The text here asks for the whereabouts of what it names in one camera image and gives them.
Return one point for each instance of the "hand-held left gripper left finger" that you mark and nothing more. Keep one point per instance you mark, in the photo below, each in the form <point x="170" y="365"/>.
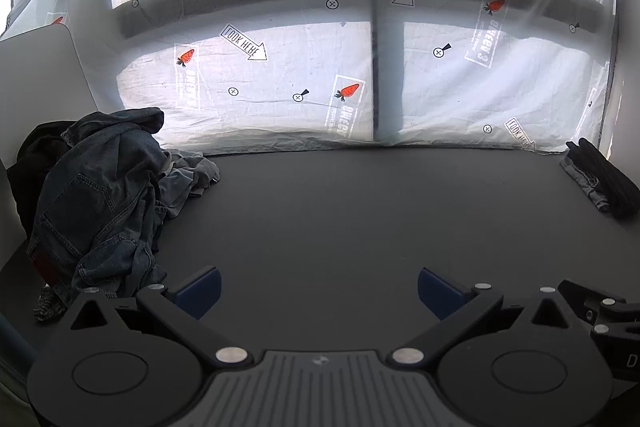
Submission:
<point x="199" y="293"/>

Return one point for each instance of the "blue denim jeans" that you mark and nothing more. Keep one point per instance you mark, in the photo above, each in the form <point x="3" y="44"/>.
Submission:
<point x="95" y="202"/>

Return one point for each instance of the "white printed curtain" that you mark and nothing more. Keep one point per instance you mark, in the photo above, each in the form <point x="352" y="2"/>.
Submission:
<point x="310" y="47"/>

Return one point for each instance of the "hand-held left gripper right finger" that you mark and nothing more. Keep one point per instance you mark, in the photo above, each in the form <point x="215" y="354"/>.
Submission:
<point x="440" y="293"/>

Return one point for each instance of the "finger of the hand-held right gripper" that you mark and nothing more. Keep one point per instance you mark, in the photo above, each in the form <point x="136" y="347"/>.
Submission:
<point x="595" y="297"/>

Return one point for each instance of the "plaid cloth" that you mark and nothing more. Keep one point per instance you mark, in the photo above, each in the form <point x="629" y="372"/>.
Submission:
<point x="47" y="304"/>

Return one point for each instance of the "folded black garment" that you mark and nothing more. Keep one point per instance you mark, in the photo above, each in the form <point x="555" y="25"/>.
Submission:
<point x="607" y="179"/>

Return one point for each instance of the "folded grey garment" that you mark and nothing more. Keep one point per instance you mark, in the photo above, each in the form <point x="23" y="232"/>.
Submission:
<point x="582" y="182"/>

